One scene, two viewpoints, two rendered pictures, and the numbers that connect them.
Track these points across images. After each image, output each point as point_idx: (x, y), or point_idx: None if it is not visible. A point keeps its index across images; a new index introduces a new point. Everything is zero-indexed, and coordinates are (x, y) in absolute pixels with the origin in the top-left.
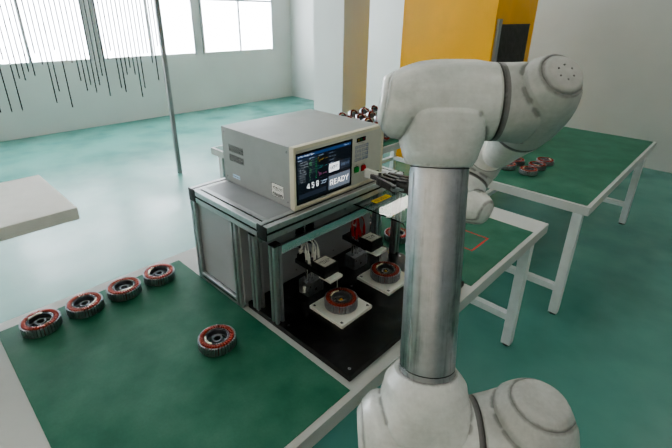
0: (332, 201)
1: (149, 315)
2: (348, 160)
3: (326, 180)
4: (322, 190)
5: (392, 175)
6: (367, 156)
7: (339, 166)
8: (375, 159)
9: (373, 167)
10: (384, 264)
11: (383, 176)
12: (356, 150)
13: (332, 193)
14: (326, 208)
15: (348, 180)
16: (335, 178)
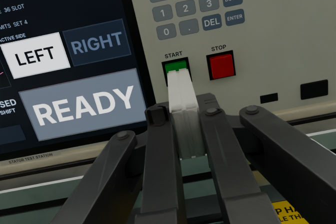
0: (29, 186)
1: None
2: (116, 32)
3: (13, 106)
4: (6, 139)
5: (232, 141)
6: (241, 16)
7: (67, 56)
8: (302, 32)
9: (292, 67)
10: None
11: (161, 136)
12: None
13: (66, 152)
14: (4, 207)
15: (140, 112)
16: (61, 101)
